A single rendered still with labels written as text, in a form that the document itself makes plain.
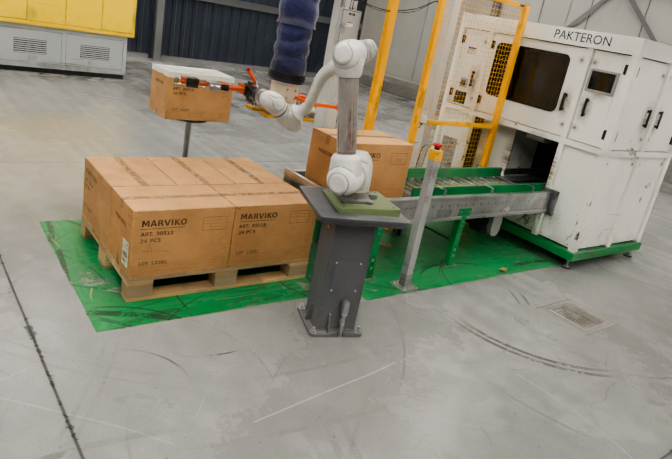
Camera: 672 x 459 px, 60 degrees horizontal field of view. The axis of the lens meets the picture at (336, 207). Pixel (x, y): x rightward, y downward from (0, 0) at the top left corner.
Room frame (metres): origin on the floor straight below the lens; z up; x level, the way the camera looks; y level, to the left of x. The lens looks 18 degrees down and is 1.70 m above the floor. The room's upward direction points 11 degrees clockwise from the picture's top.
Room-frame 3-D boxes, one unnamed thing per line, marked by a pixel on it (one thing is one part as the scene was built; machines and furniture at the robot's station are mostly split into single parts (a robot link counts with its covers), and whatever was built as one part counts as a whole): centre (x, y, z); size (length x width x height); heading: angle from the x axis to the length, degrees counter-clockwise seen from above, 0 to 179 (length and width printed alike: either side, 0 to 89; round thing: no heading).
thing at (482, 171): (4.96, -0.83, 0.60); 1.60 x 0.10 x 0.09; 129
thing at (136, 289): (3.60, 0.89, 0.07); 1.20 x 1.00 x 0.14; 129
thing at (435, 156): (3.77, -0.58, 0.50); 0.07 x 0.07 x 1.00; 39
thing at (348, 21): (4.97, 0.18, 1.62); 0.20 x 0.05 x 0.30; 129
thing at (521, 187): (4.55, -1.17, 0.60); 1.60 x 0.10 x 0.09; 129
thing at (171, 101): (5.16, 1.46, 0.82); 0.60 x 0.40 x 0.40; 129
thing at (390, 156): (4.01, -0.10, 0.75); 0.60 x 0.40 x 0.40; 129
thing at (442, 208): (4.28, -0.93, 0.50); 2.31 x 0.05 x 0.19; 129
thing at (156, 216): (3.60, 0.89, 0.34); 1.20 x 1.00 x 0.40; 129
